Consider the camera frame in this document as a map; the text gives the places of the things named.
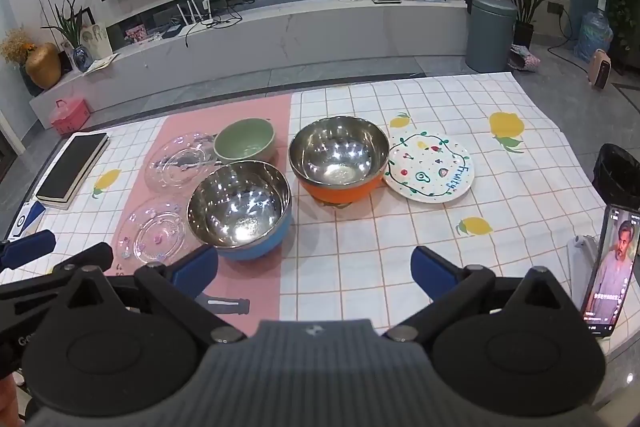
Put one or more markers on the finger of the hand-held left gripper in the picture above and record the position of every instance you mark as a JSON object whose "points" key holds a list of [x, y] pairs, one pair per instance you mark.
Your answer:
{"points": [[85, 257], [27, 249]]}

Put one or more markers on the black mesh basket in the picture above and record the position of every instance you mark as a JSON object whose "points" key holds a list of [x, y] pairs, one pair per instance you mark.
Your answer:
{"points": [[620, 177]]}

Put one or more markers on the white printed card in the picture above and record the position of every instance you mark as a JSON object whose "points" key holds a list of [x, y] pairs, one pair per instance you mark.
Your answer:
{"points": [[97, 41]]}

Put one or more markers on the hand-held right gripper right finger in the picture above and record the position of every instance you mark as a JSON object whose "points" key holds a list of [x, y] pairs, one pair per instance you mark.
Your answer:
{"points": [[430, 272]]}

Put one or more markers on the golden vase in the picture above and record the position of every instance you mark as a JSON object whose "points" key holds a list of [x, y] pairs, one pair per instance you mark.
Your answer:
{"points": [[44, 67]]}

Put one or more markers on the black notebook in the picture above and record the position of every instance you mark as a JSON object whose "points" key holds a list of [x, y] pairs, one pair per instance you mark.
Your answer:
{"points": [[72, 167]]}

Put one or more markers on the blue and white box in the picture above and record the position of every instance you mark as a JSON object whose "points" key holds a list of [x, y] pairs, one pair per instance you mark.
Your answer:
{"points": [[25, 217]]}

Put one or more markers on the pink space heater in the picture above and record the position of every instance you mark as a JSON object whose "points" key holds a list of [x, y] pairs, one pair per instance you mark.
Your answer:
{"points": [[600, 69]]}

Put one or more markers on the green plant in blue vase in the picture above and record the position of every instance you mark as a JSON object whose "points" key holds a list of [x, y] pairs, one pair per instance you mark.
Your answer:
{"points": [[72, 27]]}

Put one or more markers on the blue stainless steel bowl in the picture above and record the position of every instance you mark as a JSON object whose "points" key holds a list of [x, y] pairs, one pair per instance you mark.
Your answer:
{"points": [[240, 212]]}

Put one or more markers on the dried yellow flowers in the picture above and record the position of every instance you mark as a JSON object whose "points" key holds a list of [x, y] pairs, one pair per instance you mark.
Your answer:
{"points": [[15, 44]]}

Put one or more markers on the pink storage box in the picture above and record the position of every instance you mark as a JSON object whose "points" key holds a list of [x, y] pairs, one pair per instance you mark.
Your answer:
{"points": [[67, 117]]}

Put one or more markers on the green ceramic bowl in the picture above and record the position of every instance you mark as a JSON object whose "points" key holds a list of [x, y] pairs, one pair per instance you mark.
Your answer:
{"points": [[245, 142]]}

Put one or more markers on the blue water jug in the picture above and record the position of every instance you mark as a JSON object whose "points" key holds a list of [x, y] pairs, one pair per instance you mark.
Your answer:
{"points": [[594, 37]]}

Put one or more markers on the white marble tv console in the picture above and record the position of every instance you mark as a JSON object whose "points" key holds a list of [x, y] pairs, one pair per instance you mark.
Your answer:
{"points": [[300, 32]]}

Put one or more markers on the smartphone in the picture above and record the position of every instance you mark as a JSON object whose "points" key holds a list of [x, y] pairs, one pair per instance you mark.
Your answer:
{"points": [[615, 267]]}

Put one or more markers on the pink slippers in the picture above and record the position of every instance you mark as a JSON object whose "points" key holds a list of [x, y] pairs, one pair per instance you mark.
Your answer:
{"points": [[525, 58]]}

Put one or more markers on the lemon-print checkered tablecloth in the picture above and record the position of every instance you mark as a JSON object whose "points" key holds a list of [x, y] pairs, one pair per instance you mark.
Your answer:
{"points": [[350, 232]]}

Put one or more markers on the pink bottle-print placemat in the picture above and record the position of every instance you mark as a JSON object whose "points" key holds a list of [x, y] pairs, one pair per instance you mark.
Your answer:
{"points": [[260, 287]]}

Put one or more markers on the white router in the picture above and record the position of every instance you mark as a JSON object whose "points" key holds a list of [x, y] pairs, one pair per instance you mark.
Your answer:
{"points": [[197, 14]]}

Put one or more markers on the clear glass plate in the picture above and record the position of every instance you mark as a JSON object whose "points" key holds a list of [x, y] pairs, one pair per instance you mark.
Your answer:
{"points": [[155, 234], [175, 162]]}

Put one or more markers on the orange stainless steel bowl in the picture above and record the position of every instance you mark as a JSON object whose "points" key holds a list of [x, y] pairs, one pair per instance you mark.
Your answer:
{"points": [[340, 162]]}

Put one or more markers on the grey trash bin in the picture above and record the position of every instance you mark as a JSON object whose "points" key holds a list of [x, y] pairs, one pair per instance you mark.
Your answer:
{"points": [[490, 34]]}

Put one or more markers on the white fruit-print plate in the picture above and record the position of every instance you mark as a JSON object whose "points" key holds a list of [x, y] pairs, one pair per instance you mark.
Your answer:
{"points": [[430, 172]]}

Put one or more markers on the open booklet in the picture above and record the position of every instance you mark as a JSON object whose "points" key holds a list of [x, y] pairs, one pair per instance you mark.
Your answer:
{"points": [[102, 64]]}

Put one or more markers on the white phone stand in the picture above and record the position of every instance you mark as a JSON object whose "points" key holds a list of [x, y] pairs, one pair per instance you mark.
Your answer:
{"points": [[582, 257]]}

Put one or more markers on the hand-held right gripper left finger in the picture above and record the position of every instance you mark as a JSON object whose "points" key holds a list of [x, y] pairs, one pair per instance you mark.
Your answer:
{"points": [[192, 269]]}

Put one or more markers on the pink photo card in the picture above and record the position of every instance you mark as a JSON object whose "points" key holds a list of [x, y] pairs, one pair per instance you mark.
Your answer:
{"points": [[136, 33]]}

